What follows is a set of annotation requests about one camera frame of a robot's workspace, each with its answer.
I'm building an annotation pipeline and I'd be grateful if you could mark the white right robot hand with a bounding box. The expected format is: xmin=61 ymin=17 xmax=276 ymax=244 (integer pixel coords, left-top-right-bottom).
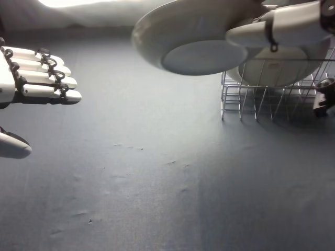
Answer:
xmin=225 ymin=0 xmax=335 ymax=52

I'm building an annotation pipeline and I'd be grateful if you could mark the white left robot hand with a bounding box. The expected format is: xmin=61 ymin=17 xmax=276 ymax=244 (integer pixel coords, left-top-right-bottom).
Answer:
xmin=0 ymin=38 xmax=82 ymax=159

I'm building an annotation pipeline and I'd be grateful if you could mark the white plate with leaf print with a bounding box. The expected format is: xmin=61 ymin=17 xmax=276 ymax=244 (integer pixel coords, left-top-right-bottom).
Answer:
xmin=130 ymin=0 xmax=332 ymax=76
xmin=226 ymin=46 xmax=319 ymax=87

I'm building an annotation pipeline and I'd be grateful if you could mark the silver wire dish rack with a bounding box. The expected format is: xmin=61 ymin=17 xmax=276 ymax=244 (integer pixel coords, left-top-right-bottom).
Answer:
xmin=221 ymin=44 xmax=335 ymax=123

